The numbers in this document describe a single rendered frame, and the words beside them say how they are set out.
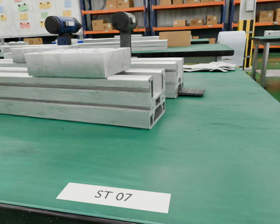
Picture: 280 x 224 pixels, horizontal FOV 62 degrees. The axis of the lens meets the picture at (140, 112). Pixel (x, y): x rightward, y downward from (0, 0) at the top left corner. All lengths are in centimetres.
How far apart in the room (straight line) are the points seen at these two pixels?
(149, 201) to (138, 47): 193
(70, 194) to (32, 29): 389
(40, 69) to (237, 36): 377
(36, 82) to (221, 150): 34
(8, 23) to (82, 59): 397
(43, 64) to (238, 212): 37
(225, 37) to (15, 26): 325
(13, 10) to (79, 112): 389
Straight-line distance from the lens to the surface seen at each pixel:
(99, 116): 41
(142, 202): 24
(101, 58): 38
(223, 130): 39
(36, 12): 404
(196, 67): 94
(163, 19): 1105
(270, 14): 1031
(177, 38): 250
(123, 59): 44
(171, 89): 55
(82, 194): 25
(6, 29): 439
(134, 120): 38
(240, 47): 408
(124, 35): 82
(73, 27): 93
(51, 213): 25
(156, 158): 30
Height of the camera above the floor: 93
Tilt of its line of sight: 19 degrees down
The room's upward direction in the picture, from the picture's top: 3 degrees counter-clockwise
